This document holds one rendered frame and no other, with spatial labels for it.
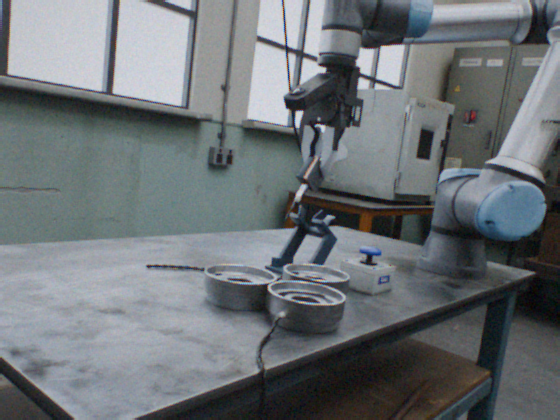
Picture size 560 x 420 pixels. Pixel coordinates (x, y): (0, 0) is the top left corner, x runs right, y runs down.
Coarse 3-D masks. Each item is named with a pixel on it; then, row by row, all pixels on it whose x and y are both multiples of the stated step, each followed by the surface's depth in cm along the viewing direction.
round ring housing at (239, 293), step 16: (208, 272) 76; (224, 272) 79; (240, 272) 80; (256, 272) 79; (208, 288) 72; (224, 288) 70; (240, 288) 70; (256, 288) 71; (224, 304) 71; (240, 304) 71; (256, 304) 72
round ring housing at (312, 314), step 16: (272, 288) 71; (288, 288) 74; (304, 288) 75; (320, 288) 74; (272, 304) 67; (288, 304) 65; (304, 304) 64; (320, 304) 65; (336, 304) 66; (272, 320) 68; (288, 320) 66; (304, 320) 65; (320, 320) 65; (336, 320) 67
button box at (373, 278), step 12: (348, 264) 90; (360, 264) 90; (372, 264) 90; (384, 264) 93; (360, 276) 89; (372, 276) 87; (384, 276) 90; (360, 288) 89; (372, 288) 88; (384, 288) 91
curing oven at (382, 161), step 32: (384, 96) 296; (416, 96) 294; (352, 128) 310; (384, 128) 296; (416, 128) 292; (448, 128) 328; (352, 160) 310; (384, 160) 297; (416, 160) 300; (352, 192) 311; (384, 192) 297; (416, 192) 307
